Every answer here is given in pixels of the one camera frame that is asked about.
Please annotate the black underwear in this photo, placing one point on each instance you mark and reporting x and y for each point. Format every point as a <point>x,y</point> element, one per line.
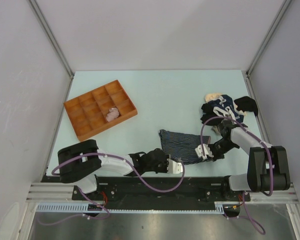
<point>247,104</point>

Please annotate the striped navy underwear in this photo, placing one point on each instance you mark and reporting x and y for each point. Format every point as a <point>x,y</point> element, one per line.
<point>181,145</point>

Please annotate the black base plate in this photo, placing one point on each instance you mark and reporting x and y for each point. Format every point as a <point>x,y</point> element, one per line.
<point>165,185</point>

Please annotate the grey underwear in pile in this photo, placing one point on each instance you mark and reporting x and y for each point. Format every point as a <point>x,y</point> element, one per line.
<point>216,130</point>

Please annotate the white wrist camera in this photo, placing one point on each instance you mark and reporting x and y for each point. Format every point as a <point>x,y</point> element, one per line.
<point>175,166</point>
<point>203,151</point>

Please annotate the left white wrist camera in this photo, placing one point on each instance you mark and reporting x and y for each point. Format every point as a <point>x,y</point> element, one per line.
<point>175,166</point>

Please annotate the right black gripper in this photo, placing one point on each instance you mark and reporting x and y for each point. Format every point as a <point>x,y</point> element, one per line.
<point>215,156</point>

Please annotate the left aluminium frame post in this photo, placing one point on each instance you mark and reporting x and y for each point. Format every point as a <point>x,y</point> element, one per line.
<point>50,36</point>

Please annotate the right aluminium frame post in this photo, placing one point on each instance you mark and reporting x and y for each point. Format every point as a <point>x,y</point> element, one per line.
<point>269,35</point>

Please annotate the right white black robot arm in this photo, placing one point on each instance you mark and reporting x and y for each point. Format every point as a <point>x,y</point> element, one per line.
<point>267,168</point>

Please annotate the aluminium frame post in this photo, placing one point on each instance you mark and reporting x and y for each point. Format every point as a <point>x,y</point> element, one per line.
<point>50,36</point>
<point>269,35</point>

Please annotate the cream underwear in pile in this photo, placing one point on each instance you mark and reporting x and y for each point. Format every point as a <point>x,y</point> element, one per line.
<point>211,96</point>

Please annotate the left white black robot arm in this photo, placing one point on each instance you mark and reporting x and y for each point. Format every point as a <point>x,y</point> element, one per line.
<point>79,163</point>

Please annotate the navy white underwear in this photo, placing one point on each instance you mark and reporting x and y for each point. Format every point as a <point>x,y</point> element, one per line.
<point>223,106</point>

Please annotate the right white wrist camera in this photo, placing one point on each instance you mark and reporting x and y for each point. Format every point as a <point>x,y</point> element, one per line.
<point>203,151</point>

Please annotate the white slotted cable duct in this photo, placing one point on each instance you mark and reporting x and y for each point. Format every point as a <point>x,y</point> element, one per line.
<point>89,208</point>

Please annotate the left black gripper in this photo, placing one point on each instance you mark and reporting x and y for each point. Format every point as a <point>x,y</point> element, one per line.
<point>165,169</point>

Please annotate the orange compartment tray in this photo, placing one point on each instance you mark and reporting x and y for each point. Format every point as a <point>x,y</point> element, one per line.
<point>87,112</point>

